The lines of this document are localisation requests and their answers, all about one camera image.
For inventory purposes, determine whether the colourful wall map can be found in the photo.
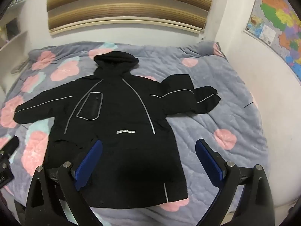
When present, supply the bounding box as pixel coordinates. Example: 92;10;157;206
244;0;301;86

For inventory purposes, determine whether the striped beige window blind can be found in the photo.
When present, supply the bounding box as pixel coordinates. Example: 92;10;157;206
47;0;217;36

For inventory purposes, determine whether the dark box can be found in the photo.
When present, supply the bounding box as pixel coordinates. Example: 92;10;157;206
6;19;20;41

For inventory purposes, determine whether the black hooded jacket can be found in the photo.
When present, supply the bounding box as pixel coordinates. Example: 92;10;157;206
14;51;221;209

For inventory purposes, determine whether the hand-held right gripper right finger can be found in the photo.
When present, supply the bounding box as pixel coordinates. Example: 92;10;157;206
195;139;275;226

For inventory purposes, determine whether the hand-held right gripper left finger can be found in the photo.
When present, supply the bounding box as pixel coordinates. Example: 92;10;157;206
25;139;103;226

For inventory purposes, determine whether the grey pink floral blanket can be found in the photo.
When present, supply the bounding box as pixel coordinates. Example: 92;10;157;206
0;41;264;217

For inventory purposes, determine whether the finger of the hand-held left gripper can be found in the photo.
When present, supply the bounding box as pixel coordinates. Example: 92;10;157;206
0;135;20;157

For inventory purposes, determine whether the white wall shelf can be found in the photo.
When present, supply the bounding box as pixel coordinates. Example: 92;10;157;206
0;0;30;53

